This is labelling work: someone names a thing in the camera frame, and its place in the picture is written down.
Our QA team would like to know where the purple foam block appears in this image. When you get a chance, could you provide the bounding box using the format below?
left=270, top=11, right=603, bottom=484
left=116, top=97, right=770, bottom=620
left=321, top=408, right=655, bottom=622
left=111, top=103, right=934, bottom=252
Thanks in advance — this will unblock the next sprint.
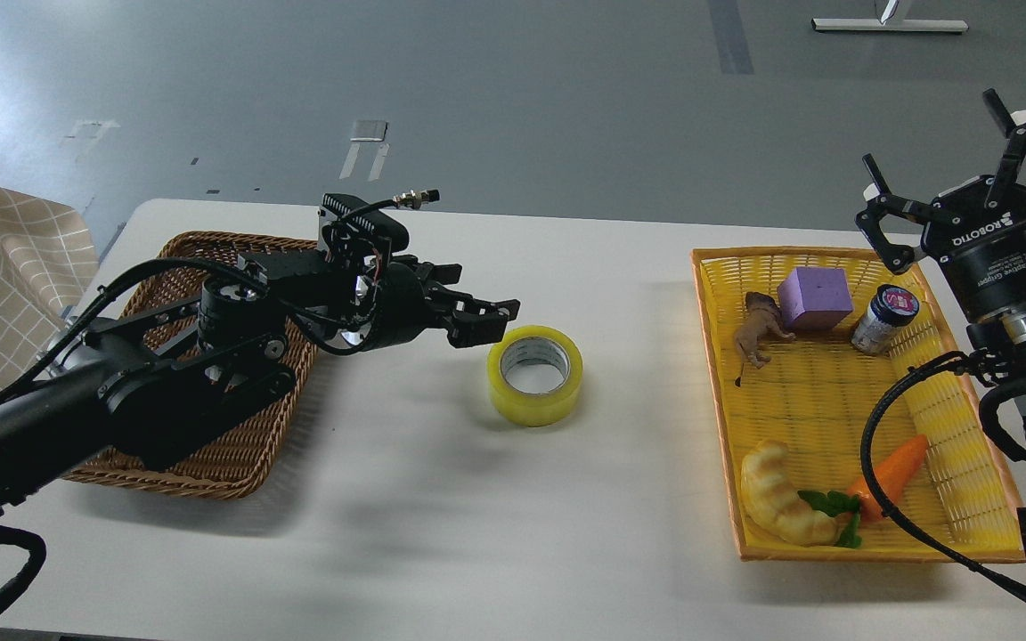
left=775, top=266, right=854, bottom=331

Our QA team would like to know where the toy croissant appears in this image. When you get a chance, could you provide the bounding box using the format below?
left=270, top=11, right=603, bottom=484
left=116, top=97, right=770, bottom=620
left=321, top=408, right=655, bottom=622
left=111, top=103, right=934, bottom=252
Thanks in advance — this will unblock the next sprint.
left=740, top=441, right=838, bottom=547

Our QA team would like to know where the brown wicker basket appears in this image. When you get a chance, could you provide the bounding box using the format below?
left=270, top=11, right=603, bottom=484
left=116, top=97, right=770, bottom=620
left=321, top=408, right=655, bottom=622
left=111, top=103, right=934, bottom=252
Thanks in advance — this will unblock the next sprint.
left=65, top=231, right=318, bottom=500

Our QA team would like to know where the yellow plastic basket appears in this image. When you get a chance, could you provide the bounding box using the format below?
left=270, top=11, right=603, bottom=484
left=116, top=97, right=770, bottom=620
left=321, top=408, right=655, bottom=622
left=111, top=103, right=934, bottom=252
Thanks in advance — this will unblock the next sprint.
left=692, top=247, right=1025, bottom=564

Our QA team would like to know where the orange toy carrot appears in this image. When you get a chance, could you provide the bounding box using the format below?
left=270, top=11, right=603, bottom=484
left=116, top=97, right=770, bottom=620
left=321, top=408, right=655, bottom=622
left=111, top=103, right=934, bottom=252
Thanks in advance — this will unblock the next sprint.
left=798, top=434, right=929, bottom=548

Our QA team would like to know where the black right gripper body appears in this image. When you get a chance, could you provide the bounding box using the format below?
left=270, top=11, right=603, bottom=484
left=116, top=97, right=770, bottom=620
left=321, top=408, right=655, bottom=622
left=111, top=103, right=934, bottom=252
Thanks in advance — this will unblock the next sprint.
left=921, top=175, right=1026, bottom=323

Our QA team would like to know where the yellow tape roll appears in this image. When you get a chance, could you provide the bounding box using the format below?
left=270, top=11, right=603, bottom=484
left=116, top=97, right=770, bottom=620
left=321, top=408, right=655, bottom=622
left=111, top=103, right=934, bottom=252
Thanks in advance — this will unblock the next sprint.
left=487, top=325, right=585, bottom=427

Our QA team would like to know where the white stand base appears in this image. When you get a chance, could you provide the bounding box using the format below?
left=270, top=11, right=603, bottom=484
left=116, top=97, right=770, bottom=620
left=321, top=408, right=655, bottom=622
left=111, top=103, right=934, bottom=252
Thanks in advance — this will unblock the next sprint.
left=810, top=1, right=969, bottom=34

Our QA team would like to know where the beige checkered cloth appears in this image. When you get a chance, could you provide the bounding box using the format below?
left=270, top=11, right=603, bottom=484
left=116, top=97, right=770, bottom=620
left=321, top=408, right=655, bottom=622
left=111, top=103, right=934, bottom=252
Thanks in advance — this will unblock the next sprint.
left=0, top=187, right=98, bottom=390

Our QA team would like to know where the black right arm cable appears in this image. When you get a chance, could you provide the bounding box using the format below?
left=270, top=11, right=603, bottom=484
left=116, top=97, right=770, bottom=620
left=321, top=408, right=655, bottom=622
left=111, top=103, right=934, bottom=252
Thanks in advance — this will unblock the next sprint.
left=859, top=351, right=1026, bottom=635

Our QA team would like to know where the small jar with dark lid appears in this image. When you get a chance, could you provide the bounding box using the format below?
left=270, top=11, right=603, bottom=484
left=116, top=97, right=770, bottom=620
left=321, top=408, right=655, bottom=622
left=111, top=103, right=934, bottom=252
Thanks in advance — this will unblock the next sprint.
left=851, top=284, right=921, bottom=356

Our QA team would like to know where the brown toy animal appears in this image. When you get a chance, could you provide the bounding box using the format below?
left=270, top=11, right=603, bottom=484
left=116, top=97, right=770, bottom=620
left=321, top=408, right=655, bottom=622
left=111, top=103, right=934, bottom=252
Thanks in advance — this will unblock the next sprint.
left=734, top=291, right=795, bottom=388

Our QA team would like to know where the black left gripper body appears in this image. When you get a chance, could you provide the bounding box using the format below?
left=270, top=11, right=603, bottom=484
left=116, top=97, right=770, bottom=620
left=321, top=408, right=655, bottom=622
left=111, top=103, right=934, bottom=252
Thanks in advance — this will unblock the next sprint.
left=347, top=258, right=451, bottom=352

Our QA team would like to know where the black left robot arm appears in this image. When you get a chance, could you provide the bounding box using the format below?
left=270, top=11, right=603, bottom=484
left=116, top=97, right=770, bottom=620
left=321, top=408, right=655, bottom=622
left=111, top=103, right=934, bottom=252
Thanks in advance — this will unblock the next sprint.
left=0, top=190, right=520, bottom=615

